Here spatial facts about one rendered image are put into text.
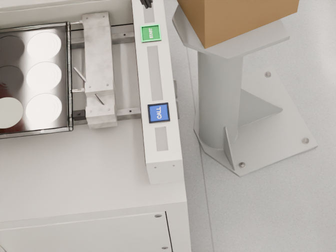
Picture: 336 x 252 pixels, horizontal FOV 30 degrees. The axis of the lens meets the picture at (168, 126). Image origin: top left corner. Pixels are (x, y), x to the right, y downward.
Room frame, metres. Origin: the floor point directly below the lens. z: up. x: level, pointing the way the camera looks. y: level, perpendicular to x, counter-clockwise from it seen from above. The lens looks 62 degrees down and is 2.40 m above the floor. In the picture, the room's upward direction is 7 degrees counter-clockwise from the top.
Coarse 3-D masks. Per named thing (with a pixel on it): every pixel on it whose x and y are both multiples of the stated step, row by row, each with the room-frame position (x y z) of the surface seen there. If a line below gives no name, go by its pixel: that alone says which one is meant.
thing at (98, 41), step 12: (84, 36) 1.15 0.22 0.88; (96, 36) 1.15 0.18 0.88; (108, 36) 1.14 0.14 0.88; (96, 48) 1.10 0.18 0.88; (108, 48) 1.10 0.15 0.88; (96, 60) 1.06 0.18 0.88; (108, 60) 1.06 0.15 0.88; (96, 72) 1.02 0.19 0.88; (108, 72) 1.01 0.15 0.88; (96, 96) 0.94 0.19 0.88; (108, 96) 0.93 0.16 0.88; (108, 120) 0.86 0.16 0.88
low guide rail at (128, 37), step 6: (114, 36) 1.16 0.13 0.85; (120, 36) 1.16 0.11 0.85; (126, 36) 1.16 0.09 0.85; (132, 36) 1.15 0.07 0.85; (72, 42) 1.16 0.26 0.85; (78, 42) 1.16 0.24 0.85; (114, 42) 1.16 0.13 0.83; (120, 42) 1.15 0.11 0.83; (126, 42) 1.15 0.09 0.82; (72, 48) 1.16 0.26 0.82
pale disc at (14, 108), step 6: (0, 102) 0.95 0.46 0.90; (6, 102) 0.94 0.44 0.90; (12, 102) 0.94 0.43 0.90; (18, 102) 0.94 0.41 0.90; (0, 108) 0.93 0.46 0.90; (6, 108) 0.92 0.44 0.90; (12, 108) 0.92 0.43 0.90; (18, 108) 0.92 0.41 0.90; (0, 114) 0.91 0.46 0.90; (6, 114) 0.90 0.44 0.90; (12, 114) 0.90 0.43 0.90; (18, 114) 0.90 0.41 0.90; (0, 120) 0.89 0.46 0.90; (6, 120) 0.88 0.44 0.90; (12, 120) 0.88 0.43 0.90; (18, 120) 0.88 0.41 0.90; (0, 126) 0.87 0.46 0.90; (6, 126) 0.87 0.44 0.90
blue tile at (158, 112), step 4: (152, 108) 0.83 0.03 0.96; (156, 108) 0.83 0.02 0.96; (160, 108) 0.83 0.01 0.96; (164, 108) 0.82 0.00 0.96; (152, 112) 0.82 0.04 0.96; (156, 112) 0.81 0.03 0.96; (160, 112) 0.81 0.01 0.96; (164, 112) 0.81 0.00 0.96; (152, 116) 0.80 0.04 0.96; (156, 116) 0.80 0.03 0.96; (160, 116) 0.80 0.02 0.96; (164, 116) 0.80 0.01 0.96; (152, 120) 0.79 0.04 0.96
